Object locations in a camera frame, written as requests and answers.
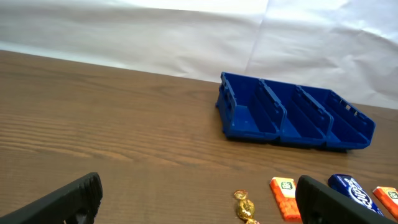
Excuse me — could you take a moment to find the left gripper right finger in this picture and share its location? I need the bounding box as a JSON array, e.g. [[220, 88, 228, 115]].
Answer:
[[295, 174, 398, 224]]

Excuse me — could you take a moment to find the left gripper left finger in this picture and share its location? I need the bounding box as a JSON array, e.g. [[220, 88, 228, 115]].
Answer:
[[0, 172, 103, 224]]

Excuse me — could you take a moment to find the blue candy pack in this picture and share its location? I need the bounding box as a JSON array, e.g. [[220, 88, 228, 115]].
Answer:
[[328, 174, 385, 217]]

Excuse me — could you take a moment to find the orange candy box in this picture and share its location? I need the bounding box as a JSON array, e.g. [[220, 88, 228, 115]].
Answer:
[[372, 186, 398, 222], [269, 177, 302, 222]]

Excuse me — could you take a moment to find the gold wrapped candy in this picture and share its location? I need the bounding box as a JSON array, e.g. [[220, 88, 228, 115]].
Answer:
[[233, 190, 261, 224]]

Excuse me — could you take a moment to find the blue tray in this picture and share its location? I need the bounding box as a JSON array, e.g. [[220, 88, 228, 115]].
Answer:
[[215, 72, 376, 152]]

